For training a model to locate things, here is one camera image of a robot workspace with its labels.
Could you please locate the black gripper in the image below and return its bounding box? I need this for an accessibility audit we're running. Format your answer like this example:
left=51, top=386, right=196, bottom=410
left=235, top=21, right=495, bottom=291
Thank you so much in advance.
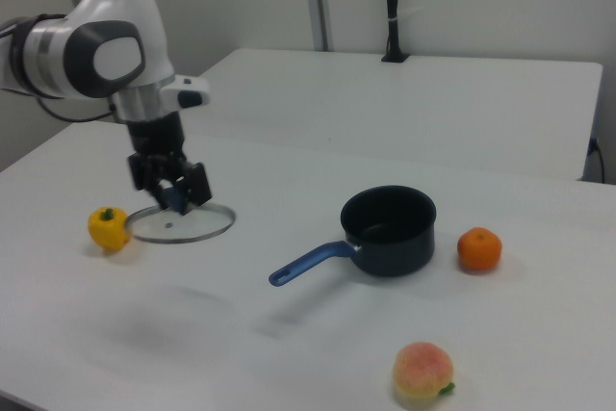
left=125, top=111, right=214, bottom=217

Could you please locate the glass lid with blue knob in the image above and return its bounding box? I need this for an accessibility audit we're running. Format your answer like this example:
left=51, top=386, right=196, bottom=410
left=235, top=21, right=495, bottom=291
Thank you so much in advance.
left=125, top=184, right=238, bottom=245

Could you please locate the yellow toy bell pepper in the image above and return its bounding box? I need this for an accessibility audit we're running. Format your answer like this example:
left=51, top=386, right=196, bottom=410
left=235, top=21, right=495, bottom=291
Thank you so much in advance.
left=87, top=206, right=132, bottom=252

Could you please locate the white folding side table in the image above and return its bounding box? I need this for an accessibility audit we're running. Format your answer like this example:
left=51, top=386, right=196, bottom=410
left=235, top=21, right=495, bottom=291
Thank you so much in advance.
left=194, top=47, right=605, bottom=182

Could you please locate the dark blue saucepan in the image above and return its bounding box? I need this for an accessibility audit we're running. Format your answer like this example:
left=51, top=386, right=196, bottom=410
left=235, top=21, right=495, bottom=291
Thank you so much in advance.
left=268, top=184, right=438, bottom=289

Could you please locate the pink yellow toy peach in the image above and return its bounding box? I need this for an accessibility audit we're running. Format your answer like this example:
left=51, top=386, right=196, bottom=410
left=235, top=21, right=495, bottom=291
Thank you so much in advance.
left=392, top=341, right=456, bottom=400

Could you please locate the orange toy mandarin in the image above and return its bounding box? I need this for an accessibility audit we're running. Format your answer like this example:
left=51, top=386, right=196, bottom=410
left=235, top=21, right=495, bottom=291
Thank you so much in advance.
left=456, top=226, right=503, bottom=271

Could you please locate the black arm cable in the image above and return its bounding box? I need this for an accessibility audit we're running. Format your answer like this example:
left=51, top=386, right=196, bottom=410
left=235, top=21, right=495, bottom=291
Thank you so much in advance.
left=36, top=94, right=117, bottom=124

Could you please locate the black camera pole with base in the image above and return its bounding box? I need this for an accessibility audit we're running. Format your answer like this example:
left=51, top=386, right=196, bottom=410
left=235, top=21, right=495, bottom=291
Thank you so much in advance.
left=381, top=0, right=410, bottom=64

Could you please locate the black hanging cable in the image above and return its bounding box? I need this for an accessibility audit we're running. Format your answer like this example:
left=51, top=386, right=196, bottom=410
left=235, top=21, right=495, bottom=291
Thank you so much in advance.
left=587, top=137, right=606, bottom=182

